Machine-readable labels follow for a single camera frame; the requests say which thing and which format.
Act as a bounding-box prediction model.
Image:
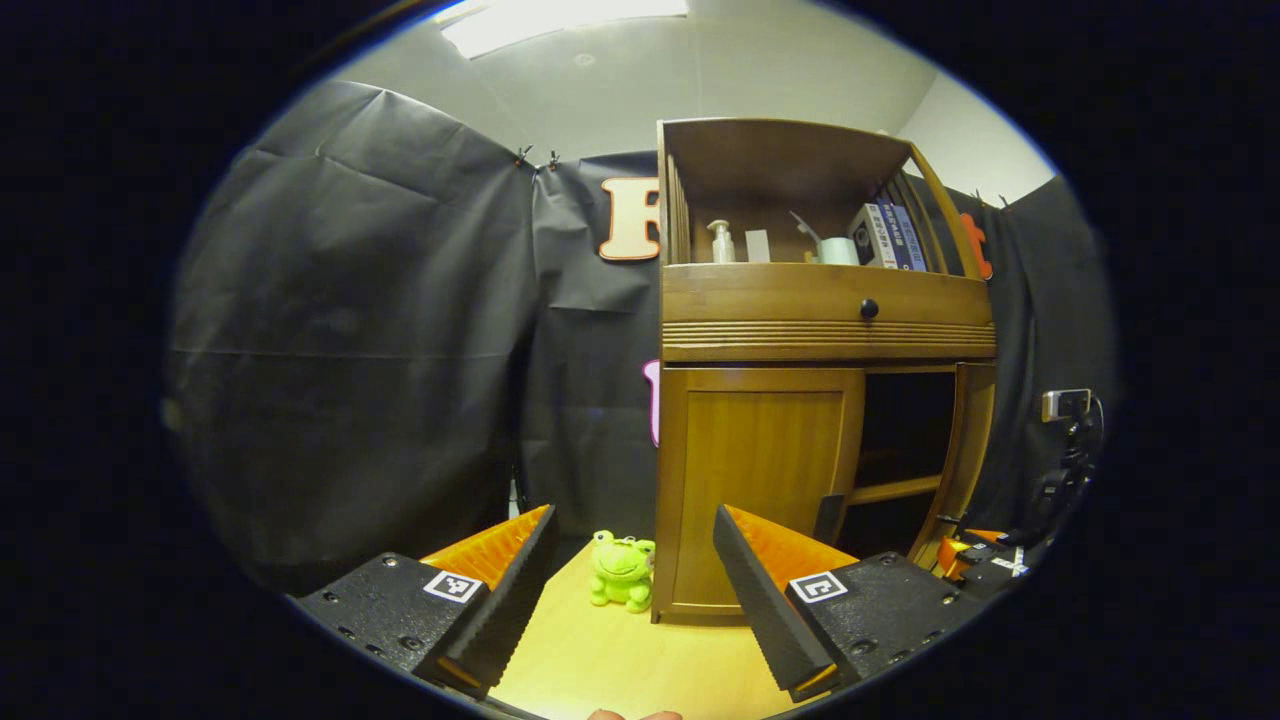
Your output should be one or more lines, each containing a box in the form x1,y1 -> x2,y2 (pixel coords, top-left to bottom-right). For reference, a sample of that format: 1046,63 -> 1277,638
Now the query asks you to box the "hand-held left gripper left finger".
290,504 -> 559,699

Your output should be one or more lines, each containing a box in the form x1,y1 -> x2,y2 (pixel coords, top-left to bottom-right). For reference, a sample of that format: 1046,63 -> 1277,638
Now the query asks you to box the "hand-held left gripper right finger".
713,504 -> 986,703

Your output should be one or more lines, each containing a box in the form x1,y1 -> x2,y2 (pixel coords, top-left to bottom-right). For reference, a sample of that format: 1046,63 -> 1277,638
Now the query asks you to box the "wooden shoe cabinet door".
655,366 -> 867,623
908,362 -> 999,571

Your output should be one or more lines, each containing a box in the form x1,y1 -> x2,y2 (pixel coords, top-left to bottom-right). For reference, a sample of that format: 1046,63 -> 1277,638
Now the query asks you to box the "wooden double-door shoe cabinet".
655,118 -> 999,626

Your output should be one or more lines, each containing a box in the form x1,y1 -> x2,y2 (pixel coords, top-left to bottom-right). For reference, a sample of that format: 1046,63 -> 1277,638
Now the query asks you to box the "black stand with phone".
1038,388 -> 1106,481

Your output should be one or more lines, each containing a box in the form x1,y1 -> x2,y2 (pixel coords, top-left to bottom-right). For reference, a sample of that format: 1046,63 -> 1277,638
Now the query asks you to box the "green frog plush toy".
588,530 -> 658,614

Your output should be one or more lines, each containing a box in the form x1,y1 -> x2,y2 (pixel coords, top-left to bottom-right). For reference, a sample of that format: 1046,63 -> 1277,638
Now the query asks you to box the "light blue book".
893,205 -> 929,273

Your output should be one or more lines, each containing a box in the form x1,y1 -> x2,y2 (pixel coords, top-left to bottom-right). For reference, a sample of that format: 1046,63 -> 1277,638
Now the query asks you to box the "black backdrop cloth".
165,80 -> 1116,591

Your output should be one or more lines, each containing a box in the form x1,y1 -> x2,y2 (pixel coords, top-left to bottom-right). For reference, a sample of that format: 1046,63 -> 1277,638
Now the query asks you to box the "dark blue book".
875,200 -> 916,271

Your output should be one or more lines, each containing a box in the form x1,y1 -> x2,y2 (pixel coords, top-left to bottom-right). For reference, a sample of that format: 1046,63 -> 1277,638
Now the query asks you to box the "wooden drawer with black knob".
662,263 -> 996,326

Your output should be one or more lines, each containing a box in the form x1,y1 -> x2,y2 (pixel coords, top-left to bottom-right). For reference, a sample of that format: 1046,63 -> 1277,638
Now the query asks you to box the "white book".
850,203 -> 899,269

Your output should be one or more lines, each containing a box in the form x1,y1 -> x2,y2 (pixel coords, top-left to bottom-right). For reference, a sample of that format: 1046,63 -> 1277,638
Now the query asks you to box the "ceiling light panel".
440,0 -> 691,59

